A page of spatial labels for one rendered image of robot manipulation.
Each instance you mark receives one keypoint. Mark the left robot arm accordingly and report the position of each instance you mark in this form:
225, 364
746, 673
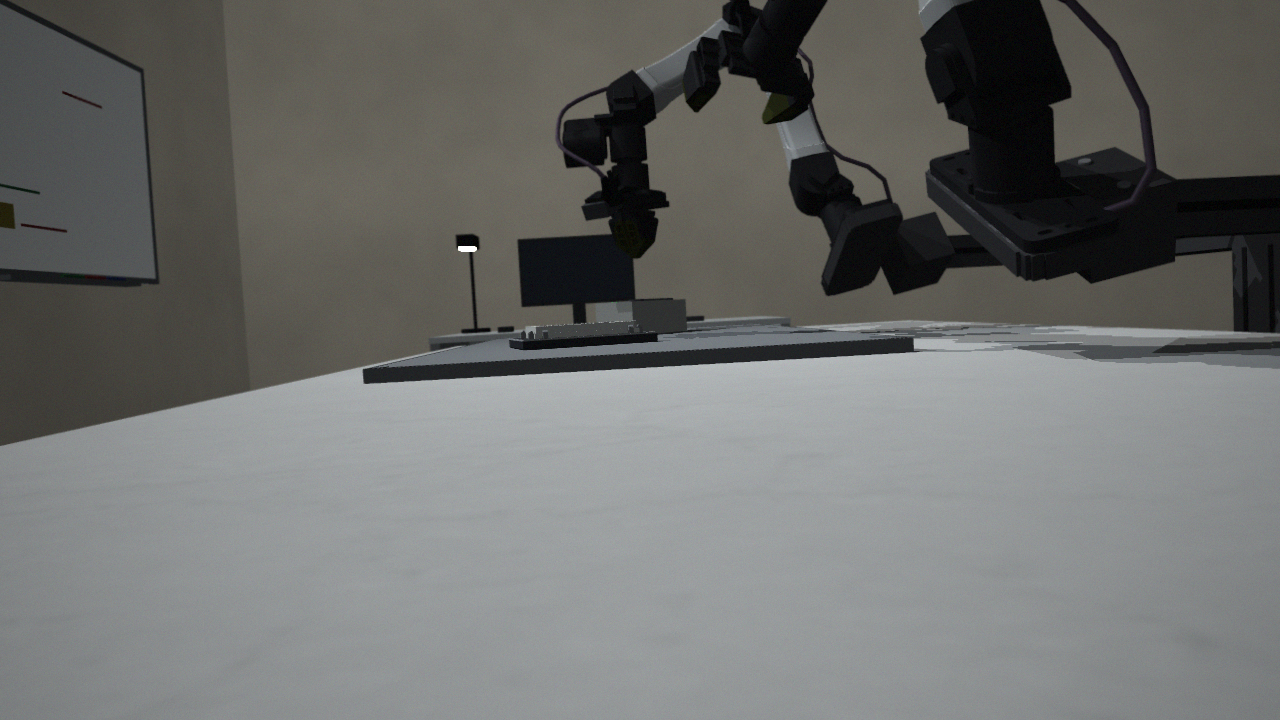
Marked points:
991, 49

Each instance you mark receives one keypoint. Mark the white operator panel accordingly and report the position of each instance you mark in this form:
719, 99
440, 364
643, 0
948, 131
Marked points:
660, 315

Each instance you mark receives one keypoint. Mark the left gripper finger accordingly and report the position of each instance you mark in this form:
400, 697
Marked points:
778, 109
700, 100

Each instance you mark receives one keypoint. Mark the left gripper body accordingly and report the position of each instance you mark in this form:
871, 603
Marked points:
764, 56

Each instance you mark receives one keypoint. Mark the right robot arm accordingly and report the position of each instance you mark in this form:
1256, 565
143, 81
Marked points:
633, 104

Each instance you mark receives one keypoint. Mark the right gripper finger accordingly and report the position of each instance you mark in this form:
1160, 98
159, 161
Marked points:
643, 245
622, 237

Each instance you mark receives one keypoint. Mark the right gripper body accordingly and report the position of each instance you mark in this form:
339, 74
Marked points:
636, 175

